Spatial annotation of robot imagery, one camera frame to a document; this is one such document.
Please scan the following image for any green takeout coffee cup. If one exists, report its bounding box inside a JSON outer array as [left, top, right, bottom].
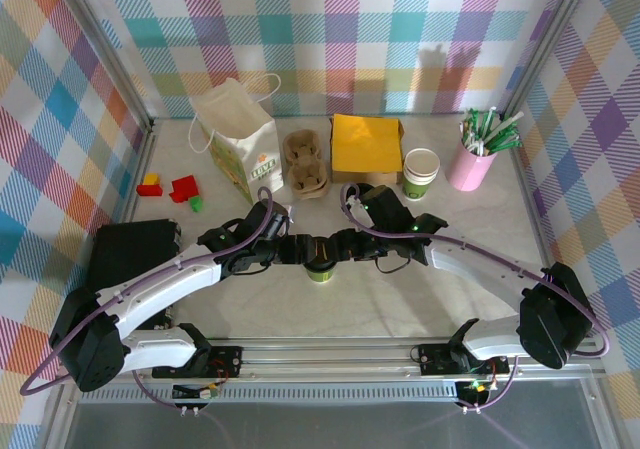
[[302, 261, 337, 286]]

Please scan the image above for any white LOVE LIFE paper bag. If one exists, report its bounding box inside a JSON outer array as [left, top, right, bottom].
[[187, 72, 287, 206]]

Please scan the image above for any green printed paper cup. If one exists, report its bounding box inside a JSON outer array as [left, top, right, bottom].
[[402, 168, 441, 204]]

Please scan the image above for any white nested paper cup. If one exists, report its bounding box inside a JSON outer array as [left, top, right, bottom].
[[403, 147, 442, 183]]

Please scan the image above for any brown pulp cup carrier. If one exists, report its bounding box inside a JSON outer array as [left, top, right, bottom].
[[282, 128, 332, 201]]

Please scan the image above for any large red toy block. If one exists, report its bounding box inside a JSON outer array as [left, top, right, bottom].
[[168, 174, 199, 204]]

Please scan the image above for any pink cylindrical straw holder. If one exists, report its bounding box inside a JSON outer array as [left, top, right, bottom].
[[446, 141, 499, 192]]

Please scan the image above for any black hard case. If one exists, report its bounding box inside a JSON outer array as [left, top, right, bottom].
[[88, 217, 182, 331]]

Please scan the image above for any small circuit board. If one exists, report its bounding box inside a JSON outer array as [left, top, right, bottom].
[[454, 378, 495, 403], [171, 381, 222, 403]]

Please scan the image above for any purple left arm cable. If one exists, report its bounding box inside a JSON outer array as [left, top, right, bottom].
[[19, 187, 275, 413]]

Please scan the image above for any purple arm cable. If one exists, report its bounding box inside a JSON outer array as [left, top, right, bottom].
[[341, 182, 611, 413], [19, 187, 275, 413]]

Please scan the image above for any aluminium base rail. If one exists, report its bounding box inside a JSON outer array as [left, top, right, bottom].
[[54, 336, 609, 386]]

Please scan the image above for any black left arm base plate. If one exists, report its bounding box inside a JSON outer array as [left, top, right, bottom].
[[151, 343, 245, 381]]

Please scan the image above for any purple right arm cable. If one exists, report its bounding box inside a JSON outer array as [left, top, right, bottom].
[[341, 182, 611, 413]]

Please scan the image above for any aluminium side rail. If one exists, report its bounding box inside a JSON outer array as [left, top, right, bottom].
[[507, 113, 626, 449], [42, 118, 160, 449]]

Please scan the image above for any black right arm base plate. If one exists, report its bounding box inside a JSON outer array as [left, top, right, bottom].
[[417, 341, 512, 376]]

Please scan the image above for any grey slotted cable duct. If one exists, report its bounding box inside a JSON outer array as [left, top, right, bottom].
[[79, 386, 461, 406]]

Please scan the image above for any aluminium frame post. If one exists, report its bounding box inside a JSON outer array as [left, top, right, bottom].
[[498, 0, 597, 118], [49, 0, 156, 133]]

